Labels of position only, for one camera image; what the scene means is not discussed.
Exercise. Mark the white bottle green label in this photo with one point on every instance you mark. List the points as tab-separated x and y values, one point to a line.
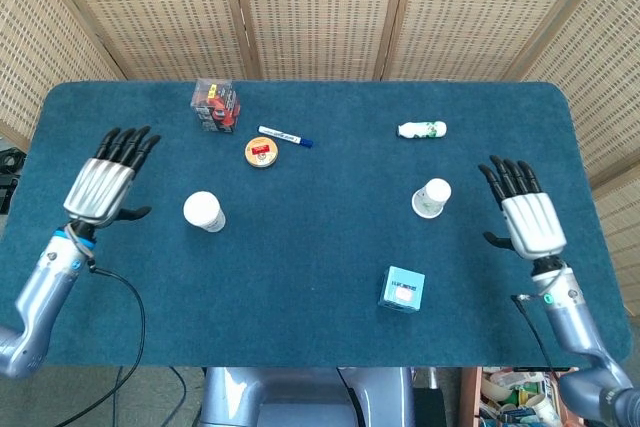
422	130

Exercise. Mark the clear plastic box red toy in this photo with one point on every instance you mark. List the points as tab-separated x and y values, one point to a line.
215	107

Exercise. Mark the white marker blue cap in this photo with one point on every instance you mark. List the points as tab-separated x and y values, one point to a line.
282	135

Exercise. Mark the wooden shelf with clutter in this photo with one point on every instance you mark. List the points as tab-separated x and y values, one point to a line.
470	397

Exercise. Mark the round yellow tin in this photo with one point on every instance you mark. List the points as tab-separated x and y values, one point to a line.
262	152

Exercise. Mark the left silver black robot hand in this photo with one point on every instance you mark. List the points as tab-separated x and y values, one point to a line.
97	189

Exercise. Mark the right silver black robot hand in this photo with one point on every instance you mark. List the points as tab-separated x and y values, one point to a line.
532	222

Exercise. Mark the wicker folding screen panel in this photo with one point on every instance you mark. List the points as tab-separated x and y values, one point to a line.
490	12
35	47
600	97
160	12
320	12

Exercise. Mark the black equipment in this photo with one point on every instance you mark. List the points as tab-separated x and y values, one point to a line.
10	172

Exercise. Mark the grey-blue robot torso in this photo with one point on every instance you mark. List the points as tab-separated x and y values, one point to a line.
300	397

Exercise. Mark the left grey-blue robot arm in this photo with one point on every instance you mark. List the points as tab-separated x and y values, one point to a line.
40	297

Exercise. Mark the blue carpet table cover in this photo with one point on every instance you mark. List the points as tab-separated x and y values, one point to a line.
310	227

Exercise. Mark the single white paper cup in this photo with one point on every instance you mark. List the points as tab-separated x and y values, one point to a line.
202	209

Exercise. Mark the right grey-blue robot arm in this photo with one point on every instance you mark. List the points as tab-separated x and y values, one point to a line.
570	322

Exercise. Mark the light blue speaker box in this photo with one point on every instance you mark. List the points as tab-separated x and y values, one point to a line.
402	289

